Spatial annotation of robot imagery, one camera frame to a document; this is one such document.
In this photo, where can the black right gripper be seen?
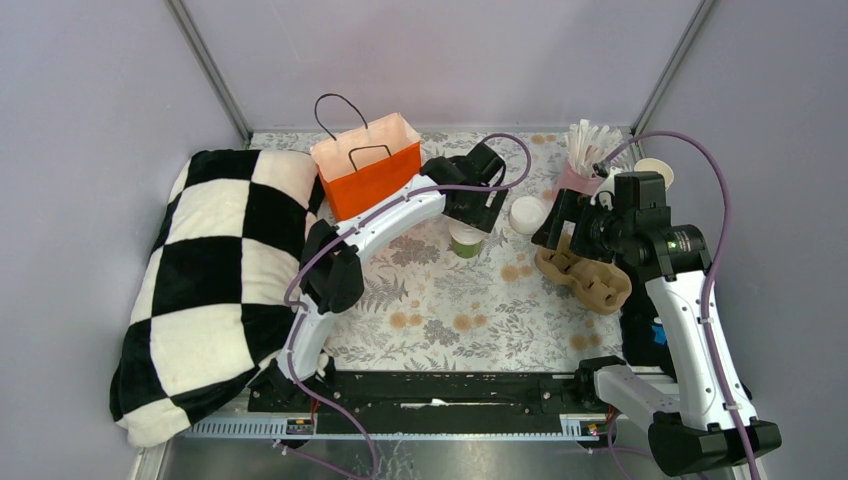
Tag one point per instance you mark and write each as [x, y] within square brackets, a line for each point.
[575, 207]

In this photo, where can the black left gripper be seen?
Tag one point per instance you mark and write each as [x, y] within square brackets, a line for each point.
[483, 216]

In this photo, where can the green paper coffee cup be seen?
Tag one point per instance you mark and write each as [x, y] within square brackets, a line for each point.
[466, 251]

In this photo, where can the clear white plastic cup lid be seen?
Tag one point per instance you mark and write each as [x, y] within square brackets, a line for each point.
[464, 234]

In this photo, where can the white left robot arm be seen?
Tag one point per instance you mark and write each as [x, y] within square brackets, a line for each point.
[468, 188]

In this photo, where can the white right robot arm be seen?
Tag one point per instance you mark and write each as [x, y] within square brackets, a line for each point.
[712, 424]

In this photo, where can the stack of white plastic lids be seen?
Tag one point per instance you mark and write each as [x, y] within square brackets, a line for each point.
[527, 214]

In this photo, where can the bundle of white wrapped straws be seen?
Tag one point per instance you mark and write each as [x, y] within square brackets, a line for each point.
[588, 143]

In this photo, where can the stack of green paper cups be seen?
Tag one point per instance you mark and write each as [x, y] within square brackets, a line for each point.
[657, 166]

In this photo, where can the brown cardboard cup carrier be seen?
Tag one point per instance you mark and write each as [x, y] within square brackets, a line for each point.
[601, 287]

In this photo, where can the orange paper gift bag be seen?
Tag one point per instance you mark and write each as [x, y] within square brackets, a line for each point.
[359, 168]

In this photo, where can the floral patterned table mat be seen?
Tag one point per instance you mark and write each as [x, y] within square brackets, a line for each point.
[425, 308]

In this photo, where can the black t-shirt with logo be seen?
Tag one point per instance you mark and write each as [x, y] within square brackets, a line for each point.
[644, 341]

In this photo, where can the black white checkered blanket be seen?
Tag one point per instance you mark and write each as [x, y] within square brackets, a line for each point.
[211, 312]

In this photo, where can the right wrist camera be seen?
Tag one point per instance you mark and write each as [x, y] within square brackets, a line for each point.
[608, 184]

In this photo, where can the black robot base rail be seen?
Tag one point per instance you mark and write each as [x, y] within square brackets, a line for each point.
[385, 404]

